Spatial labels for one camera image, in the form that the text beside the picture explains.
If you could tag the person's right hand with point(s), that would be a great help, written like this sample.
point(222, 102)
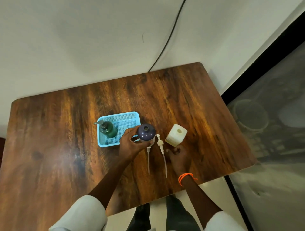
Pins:
point(181, 159)

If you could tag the person's left hand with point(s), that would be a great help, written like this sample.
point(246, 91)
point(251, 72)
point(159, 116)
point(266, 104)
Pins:
point(129, 147)

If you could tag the white pump head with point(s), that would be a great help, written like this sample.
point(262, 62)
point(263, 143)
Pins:
point(148, 157)
point(160, 143)

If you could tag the small navy white pump bottle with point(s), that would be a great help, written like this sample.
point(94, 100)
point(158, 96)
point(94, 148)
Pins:
point(146, 133)

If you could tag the large yellow soap bottle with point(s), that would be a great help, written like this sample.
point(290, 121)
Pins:
point(175, 138)

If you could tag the small teal translucent bottle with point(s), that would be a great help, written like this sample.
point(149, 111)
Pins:
point(109, 131)

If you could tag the dark teal pump head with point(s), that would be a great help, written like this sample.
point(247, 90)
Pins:
point(99, 122)

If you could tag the person's left forearm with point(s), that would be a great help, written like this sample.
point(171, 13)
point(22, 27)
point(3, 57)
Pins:
point(109, 183)

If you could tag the person's right forearm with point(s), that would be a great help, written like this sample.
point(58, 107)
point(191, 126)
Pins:
point(201, 202)

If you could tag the person's right dark trouser leg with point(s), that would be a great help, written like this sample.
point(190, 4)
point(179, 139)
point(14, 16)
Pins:
point(178, 216)

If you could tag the person's dark trouser leg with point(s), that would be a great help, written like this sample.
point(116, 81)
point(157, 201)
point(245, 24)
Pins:
point(178, 216)
point(140, 219)

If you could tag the person's left dark trouser leg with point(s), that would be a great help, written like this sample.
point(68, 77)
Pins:
point(140, 219)

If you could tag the person's right white sleeve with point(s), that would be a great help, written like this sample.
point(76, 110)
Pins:
point(226, 222)

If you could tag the person's white sleeve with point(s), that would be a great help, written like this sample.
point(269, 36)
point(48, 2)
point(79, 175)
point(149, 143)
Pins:
point(226, 222)
point(81, 214)

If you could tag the person's left white sleeve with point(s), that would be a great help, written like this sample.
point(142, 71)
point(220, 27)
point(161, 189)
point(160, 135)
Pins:
point(81, 214)

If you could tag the blue plastic mesh basket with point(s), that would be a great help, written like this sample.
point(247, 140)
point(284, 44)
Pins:
point(128, 119)

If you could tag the maroon upholstered seat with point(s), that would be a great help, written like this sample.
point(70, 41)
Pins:
point(2, 152)

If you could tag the black door frame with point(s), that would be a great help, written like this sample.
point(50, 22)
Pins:
point(262, 69)

